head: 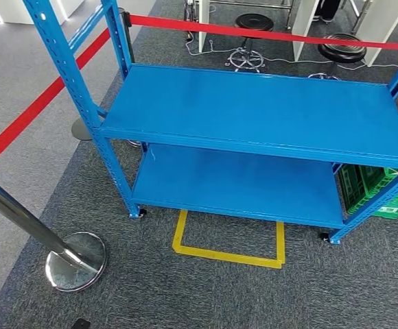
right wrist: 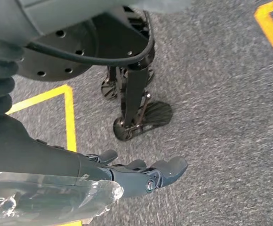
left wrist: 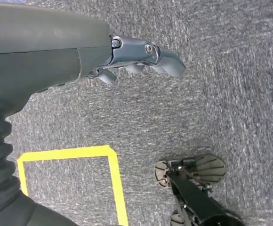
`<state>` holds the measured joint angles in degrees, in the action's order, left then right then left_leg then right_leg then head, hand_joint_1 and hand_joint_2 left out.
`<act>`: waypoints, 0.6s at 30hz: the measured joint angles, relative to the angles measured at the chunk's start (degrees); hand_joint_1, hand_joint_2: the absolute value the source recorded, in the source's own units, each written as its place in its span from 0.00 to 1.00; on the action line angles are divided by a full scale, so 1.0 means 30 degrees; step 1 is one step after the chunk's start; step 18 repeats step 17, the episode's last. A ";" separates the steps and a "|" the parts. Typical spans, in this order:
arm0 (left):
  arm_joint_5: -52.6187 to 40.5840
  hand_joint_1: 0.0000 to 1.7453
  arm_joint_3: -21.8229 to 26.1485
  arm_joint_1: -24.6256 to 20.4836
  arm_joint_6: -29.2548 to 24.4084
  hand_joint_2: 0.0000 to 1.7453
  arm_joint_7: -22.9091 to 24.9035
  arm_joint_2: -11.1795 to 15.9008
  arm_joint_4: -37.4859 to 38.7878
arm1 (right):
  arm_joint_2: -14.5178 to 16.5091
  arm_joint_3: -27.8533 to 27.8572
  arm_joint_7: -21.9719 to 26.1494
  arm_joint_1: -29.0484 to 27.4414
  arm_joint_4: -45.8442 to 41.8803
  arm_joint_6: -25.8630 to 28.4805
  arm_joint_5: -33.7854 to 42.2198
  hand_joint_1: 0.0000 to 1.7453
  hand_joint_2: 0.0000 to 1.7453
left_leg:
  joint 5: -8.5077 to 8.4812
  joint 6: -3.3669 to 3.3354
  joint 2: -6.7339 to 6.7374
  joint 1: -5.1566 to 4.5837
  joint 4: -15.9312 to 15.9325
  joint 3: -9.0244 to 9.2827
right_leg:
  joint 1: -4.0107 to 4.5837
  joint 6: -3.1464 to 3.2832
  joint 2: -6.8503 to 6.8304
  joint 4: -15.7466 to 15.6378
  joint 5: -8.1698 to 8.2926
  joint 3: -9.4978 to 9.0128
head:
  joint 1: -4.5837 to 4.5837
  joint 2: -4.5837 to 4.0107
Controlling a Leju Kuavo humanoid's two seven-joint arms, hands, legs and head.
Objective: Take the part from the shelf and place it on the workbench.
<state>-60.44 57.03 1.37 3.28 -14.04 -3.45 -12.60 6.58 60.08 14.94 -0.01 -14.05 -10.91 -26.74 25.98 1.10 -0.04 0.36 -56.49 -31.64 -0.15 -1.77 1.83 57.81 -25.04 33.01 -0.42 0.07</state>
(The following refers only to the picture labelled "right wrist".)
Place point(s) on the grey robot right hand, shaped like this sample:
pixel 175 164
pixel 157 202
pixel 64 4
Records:
pixel 44 159

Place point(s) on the clear plastic film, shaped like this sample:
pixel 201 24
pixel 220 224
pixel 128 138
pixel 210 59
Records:
pixel 56 202

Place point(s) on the yellow floor tape square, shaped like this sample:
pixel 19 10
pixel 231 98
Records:
pixel 70 124

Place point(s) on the black robot leg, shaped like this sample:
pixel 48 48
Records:
pixel 134 93

